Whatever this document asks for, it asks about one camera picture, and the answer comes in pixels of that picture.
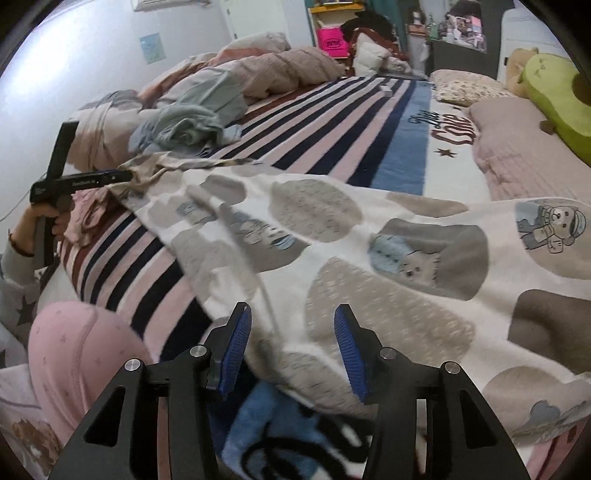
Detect wall poster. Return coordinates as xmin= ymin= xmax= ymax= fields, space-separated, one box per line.
xmin=139 ymin=32 xmax=167 ymax=64

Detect pile of dark clothes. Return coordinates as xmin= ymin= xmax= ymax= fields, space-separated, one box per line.
xmin=341 ymin=10 xmax=400 ymax=40

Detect person's pink pajama leg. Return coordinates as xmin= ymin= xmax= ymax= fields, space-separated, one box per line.
xmin=27 ymin=300 xmax=158 ymax=467

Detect floral pillow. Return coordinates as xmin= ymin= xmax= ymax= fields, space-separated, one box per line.
xmin=428 ymin=69 xmax=515 ymax=106

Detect white air conditioner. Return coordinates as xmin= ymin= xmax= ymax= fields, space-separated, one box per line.
xmin=131 ymin=0 xmax=186 ymax=13

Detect beige pink quilt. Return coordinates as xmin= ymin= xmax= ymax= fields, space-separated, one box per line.
xmin=69 ymin=32 xmax=348 ymax=174

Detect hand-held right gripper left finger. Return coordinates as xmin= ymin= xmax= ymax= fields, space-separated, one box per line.
xmin=48 ymin=302 xmax=253 ymax=480

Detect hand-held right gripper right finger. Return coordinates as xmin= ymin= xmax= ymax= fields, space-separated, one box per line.
xmin=333 ymin=303 xmax=530 ymax=480

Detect white cushion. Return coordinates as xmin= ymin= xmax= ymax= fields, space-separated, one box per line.
xmin=353 ymin=42 xmax=394 ymax=77

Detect white bear print pants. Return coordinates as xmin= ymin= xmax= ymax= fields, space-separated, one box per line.
xmin=117 ymin=154 xmax=591 ymax=446

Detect person's left forearm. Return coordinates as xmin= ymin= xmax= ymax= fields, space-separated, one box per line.
xmin=0 ymin=235 xmax=43 ymax=356

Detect striped pink navy blanket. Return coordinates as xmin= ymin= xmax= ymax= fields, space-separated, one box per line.
xmin=55 ymin=74 xmax=492 ymax=480

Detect pink box on shelf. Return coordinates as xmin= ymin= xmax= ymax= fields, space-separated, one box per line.
xmin=317 ymin=26 xmax=352 ymax=61

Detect yellow shelf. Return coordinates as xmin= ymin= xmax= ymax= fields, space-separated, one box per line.
xmin=308 ymin=4 xmax=363 ymax=28

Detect grey blue crumpled garment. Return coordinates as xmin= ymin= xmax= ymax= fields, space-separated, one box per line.
xmin=128 ymin=68 xmax=251 ymax=157

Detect pink crumpled garment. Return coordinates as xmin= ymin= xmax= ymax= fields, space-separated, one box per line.
xmin=64 ymin=188 xmax=132 ymax=247

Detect tan teddy bear plush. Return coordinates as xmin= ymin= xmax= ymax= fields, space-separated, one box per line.
xmin=504 ymin=46 xmax=542 ymax=99

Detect pink quilted pillow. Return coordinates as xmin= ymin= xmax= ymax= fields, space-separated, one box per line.
xmin=467 ymin=96 xmax=591 ymax=205

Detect dark dresser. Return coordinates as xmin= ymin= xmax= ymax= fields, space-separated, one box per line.
xmin=427 ymin=38 xmax=503 ymax=80

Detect person's left hand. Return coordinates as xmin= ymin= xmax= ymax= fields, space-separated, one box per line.
xmin=11 ymin=203 xmax=71 ymax=258

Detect green avocado plush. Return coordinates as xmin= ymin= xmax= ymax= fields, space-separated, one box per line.
xmin=521 ymin=52 xmax=591 ymax=161

